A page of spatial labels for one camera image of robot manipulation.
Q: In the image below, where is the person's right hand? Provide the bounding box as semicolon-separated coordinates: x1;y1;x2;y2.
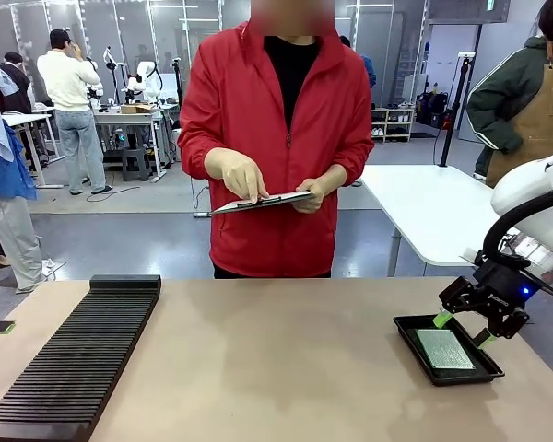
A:
219;153;271;204

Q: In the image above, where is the white shoe rack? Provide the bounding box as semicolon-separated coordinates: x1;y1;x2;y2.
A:
371;106;417;145

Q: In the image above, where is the green perforated PCB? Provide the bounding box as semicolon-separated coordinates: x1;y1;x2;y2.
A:
415;327;477;372

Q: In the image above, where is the person in red jacket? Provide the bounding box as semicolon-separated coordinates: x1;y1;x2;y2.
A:
177;0;376;280

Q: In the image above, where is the person in brown apron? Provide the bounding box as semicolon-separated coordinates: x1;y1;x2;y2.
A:
465;0;553;190

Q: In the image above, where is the grey plastic stool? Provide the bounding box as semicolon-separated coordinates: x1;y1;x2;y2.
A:
119;146;153;182

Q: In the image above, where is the person's left forearm red sleeve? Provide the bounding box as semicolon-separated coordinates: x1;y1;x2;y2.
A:
324;135;376;191

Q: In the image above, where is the black floor cable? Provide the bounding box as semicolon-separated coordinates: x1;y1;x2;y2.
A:
85;182;129;204

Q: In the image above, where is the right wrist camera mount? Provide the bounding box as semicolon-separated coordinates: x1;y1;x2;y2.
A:
460;232;553;306

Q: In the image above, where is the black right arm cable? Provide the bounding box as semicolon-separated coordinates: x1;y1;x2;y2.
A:
482;191;553;262

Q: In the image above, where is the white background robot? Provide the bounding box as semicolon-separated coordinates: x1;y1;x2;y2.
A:
124;59;164;105

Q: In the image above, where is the black background tripod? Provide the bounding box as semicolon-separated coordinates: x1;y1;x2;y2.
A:
171;56;186;122

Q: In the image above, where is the black bags pile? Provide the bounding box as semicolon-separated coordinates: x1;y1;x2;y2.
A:
416;90;453;130

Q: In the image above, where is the person in white sweater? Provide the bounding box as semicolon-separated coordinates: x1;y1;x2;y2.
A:
36;28;114;196

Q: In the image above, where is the person in black coat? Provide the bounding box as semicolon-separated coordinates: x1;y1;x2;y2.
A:
0;51;34;115

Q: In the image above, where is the black pole stand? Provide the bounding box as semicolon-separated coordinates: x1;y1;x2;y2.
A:
436;51;477;169

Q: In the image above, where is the dark wall screen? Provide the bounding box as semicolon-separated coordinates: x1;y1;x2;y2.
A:
427;0;511;24

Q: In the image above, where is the grey background workbench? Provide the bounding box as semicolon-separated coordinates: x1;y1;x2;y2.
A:
91;106;168;184

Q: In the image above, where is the person in blue jacket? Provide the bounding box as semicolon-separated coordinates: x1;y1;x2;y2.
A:
338;35;379;89

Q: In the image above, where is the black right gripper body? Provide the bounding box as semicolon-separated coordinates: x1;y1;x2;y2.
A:
471;259;543;320

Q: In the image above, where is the person in blue shirt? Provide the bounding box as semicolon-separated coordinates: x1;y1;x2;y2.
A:
0;50;47;296

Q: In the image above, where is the black slotted PCB rack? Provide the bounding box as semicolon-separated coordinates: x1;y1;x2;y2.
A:
0;274;162;442

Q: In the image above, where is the person's left hand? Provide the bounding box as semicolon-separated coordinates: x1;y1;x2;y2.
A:
294;177;329;215

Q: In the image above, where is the black plastic tray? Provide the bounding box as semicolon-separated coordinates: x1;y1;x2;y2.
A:
393;312;506;388

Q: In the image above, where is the dark clipboard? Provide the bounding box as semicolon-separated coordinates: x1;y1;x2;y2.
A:
208;189;315;217

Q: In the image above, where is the person's right forearm red sleeve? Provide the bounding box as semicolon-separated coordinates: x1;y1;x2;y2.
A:
178;131;231;181

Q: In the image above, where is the white side table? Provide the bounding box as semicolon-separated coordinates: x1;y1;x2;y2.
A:
358;164;543;278

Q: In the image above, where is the white background desk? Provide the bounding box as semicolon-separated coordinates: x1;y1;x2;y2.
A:
1;111;66;191

